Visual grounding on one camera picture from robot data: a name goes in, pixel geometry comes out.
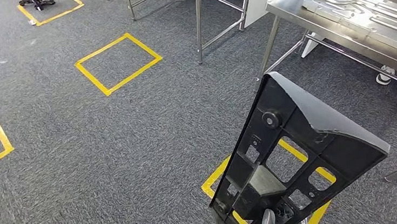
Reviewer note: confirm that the embossed grey metal plate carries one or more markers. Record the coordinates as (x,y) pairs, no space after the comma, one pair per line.
(355,18)

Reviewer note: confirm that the stainless steel table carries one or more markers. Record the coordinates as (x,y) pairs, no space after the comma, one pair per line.
(198,25)
(130,6)

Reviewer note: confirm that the black plastic plate frame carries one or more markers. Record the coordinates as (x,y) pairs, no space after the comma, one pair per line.
(338,149)

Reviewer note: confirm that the black tripod base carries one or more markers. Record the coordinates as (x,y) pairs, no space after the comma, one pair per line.
(36,1)

